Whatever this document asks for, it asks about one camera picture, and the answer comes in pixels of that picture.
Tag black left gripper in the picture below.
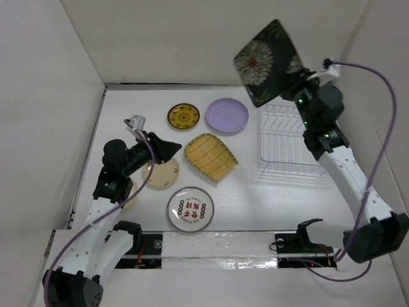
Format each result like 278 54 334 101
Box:
122 130 180 177

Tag black floral square plate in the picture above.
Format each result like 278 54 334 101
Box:
233 19 309 107

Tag yellow brown patterned plate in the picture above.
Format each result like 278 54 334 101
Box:
167 103 201 130

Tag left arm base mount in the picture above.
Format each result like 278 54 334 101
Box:
114 221 163 269

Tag bamboo weave pattern tray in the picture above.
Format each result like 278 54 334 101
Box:
183 133 239 184

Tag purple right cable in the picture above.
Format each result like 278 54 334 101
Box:
306 60 397 282

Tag purple cable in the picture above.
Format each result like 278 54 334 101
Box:
306 60 397 282
43 118 157 307

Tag white wire dish rack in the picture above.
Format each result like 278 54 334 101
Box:
258 98 326 178

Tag purple round plate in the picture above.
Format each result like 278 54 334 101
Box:
205 98 249 133

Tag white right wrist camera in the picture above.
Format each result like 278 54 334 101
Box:
307 58 341 83

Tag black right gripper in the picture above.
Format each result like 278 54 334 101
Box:
273 68 320 130

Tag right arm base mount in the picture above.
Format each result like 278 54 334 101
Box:
269 219 337 269

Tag cream plate with ink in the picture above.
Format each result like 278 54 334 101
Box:
122 179 138 210

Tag white plate red characters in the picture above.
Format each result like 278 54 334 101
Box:
166 187 215 233

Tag cream plate with motifs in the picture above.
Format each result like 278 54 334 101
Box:
143 158 180 190

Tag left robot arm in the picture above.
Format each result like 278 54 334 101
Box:
42 130 181 306

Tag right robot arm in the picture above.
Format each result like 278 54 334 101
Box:
282 79 408 263

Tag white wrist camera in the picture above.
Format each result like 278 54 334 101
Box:
307 58 341 83
123 114 146 138

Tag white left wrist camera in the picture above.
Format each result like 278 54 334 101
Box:
123 114 146 138

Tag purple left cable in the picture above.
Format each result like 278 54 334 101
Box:
43 118 157 307

